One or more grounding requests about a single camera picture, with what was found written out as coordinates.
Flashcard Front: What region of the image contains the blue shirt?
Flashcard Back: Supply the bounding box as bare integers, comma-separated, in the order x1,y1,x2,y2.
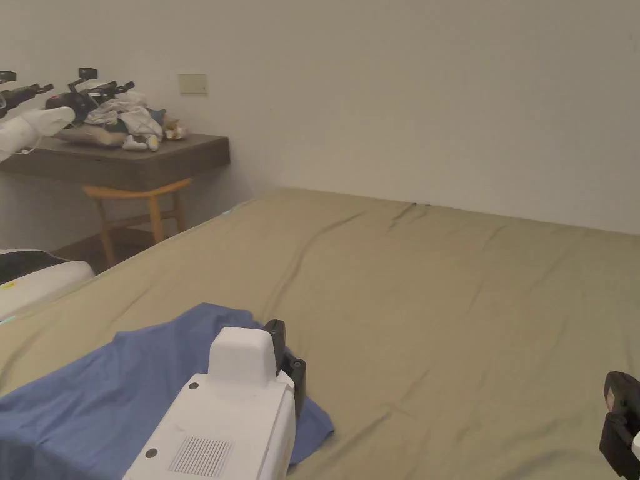
0,302,335,480

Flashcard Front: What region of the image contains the wooden stool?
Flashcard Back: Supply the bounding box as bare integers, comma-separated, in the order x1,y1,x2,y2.
82,177,194,269

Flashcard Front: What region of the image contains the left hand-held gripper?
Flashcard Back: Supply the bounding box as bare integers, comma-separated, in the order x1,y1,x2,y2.
122,319,307,480

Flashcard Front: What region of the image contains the bed with beige sheet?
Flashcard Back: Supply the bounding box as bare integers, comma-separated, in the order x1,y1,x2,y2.
0,187,640,480

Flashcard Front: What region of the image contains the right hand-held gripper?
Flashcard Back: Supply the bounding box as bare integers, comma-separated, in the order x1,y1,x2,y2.
599,371,640,480

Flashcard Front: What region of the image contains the wall-mounted grey desk with clutter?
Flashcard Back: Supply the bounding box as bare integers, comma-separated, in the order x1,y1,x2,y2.
0,67,231,192

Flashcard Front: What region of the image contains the beige wall switch plate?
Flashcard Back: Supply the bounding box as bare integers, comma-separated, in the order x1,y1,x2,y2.
178,73,209,96

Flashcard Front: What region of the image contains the black cloth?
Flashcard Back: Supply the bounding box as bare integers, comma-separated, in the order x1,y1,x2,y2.
0,249,68,285

